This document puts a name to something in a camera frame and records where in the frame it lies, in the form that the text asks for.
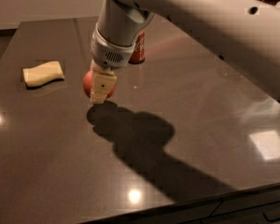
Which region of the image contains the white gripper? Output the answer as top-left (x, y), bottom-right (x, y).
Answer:
top-left (90, 25), bottom-right (135, 105)

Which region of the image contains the red apple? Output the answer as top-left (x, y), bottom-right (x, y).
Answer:
top-left (83, 70), bottom-right (116, 98)

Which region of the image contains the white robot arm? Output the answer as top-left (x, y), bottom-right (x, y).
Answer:
top-left (91, 0), bottom-right (280, 104)

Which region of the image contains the yellow sponge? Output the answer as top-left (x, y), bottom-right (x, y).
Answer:
top-left (22, 61), bottom-right (64, 88)

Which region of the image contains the red cola can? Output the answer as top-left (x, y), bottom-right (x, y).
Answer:
top-left (129, 30), bottom-right (145, 64)

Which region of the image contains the dark drawer front with handle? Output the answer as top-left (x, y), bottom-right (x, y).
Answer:
top-left (181, 186), bottom-right (280, 224)

